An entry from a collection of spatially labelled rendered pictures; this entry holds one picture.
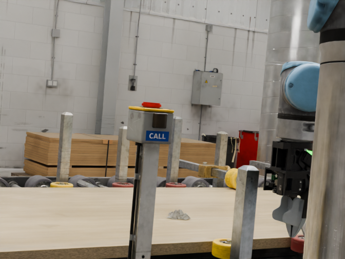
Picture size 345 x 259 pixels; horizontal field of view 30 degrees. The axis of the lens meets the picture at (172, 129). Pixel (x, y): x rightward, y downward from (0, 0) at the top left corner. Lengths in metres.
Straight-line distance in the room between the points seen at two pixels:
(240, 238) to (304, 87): 0.39
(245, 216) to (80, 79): 7.65
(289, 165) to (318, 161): 0.69
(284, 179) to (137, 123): 0.34
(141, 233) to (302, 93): 0.42
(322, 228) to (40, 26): 8.19
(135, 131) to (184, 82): 8.57
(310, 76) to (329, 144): 0.56
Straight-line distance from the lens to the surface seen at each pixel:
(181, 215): 1.87
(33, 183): 2.79
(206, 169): 2.68
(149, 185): 1.31
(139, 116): 1.28
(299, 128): 1.38
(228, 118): 10.39
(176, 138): 2.60
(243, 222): 1.45
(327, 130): 0.71
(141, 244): 1.33
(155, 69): 9.57
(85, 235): 1.57
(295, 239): 1.72
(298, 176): 1.40
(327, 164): 0.70
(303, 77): 1.26
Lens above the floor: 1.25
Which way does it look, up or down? 3 degrees down
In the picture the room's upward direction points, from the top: 5 degrees clockwise
